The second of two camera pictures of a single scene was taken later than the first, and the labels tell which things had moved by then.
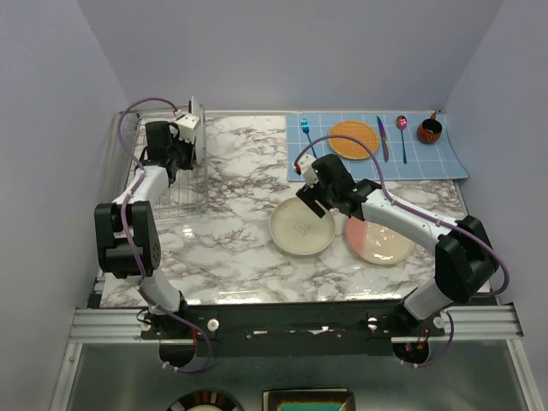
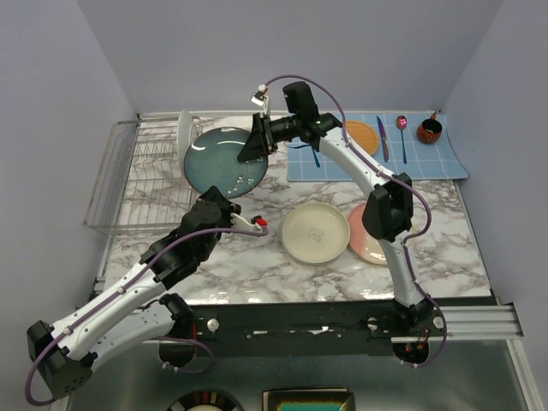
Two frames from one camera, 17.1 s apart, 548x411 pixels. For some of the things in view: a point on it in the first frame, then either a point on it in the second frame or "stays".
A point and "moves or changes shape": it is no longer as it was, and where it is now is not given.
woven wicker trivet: x=348 y=149 stays
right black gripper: x=307 y=195 -> x=255 y=147
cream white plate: x=297 y=230 moves or changes shape
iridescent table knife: x=383 y=134 stays
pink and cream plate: x=376 y=243 stays
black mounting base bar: x=294 y=330 stays
